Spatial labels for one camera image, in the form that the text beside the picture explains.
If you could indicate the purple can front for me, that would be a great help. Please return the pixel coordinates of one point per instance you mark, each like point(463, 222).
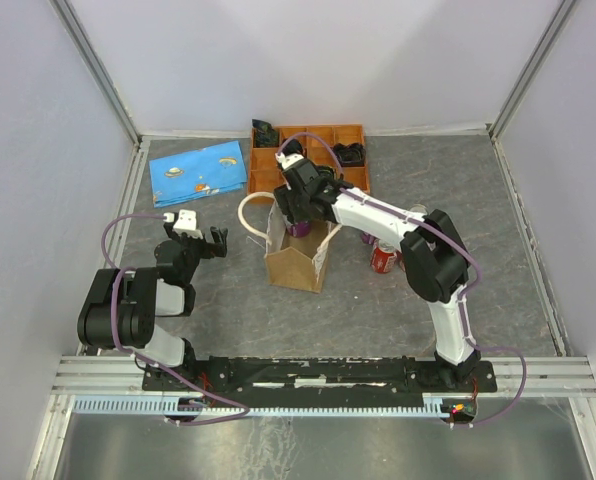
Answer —
point(419, 208)

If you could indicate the dark rolled tie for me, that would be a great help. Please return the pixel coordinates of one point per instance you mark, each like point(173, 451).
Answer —
point(290, 150)
point(264, 134)
point(351, 155)

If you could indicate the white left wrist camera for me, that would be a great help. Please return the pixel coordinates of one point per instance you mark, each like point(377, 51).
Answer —
point(184, 223)

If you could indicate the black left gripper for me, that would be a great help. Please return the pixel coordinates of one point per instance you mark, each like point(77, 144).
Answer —
point(211, 250)

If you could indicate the dark rolled tie top left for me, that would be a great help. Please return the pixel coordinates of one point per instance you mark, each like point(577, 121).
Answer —
point(264, 134)

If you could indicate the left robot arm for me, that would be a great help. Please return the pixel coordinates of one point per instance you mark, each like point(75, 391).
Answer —
point(120, 310)

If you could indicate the dark rolled tie middle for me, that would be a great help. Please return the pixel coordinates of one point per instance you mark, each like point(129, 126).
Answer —
point(290, 150)

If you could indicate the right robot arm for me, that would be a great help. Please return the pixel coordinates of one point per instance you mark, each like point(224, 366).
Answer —
point(435, 258)

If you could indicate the blue patterned folded cloth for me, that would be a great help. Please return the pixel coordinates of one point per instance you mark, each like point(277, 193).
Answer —
point(212, 170)

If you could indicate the orange wooden compartment tray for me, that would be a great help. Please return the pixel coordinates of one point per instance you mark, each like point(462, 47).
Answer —
point(264, 175)

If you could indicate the purple can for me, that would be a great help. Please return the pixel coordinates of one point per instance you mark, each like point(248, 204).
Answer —
point(299, 229)
point(419, 208)
point(368, 238)

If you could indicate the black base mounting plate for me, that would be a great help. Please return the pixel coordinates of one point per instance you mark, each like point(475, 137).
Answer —
point(313, 383)

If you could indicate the dark rolled tie right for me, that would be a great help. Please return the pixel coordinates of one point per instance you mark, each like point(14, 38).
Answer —
point(351, 155)

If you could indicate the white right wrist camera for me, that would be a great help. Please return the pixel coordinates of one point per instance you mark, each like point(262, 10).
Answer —
point(285, 162)

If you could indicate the light blue cable duct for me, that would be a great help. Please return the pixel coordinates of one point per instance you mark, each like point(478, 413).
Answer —
point(178, 407)

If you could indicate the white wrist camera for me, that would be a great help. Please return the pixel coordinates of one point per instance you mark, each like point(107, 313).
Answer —
point(184, 223)
point(285, 162)

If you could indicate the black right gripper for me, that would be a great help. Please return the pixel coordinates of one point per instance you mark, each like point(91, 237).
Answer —
point(284, 198)

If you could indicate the red can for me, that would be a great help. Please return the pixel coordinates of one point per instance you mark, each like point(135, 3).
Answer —
point(383, 257)
point(400, 261)

